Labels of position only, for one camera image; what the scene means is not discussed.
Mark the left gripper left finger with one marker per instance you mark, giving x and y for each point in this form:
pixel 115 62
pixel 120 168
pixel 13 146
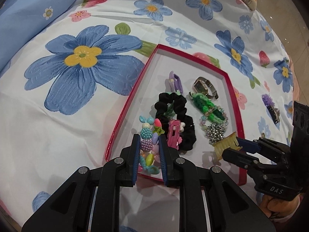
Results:
pixel 134 156

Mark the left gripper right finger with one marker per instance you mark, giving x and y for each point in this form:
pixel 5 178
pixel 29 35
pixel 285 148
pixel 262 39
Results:
pixel 165 160

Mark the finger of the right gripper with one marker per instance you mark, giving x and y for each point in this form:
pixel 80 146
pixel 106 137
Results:
pixel 248 146
pixel 239 159

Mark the pink hair clip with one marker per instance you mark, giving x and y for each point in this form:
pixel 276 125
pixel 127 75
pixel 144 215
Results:
pixel 176 127

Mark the yellow hair claw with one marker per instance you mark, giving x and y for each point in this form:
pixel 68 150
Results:
pixel 227 142

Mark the black scrunchie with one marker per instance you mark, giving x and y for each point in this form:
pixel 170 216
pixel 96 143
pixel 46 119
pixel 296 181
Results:
pixel 188 136

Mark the light green hair clip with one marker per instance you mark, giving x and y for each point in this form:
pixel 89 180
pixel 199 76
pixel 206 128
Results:
pixel 170 111

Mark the metal wristwatch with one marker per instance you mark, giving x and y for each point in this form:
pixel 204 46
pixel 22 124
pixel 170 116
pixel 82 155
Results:
pixel 204 86

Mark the red jewelry tray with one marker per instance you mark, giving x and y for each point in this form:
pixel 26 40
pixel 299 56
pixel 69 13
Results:
pixel 153 81

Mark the right hand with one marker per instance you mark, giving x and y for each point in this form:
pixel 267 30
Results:
pixel 277 208

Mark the purple flower hair claw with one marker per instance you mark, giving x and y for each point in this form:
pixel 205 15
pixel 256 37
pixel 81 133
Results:
pixel 270 105

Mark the pink printed cloth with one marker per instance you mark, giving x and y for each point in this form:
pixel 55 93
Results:
pixel 296 88

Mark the floral bed sheet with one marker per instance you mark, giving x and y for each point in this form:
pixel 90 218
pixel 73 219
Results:
pixel 62 92

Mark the blue floral pillow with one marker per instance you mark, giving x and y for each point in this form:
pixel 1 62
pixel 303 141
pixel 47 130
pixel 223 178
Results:
pixel 21 20

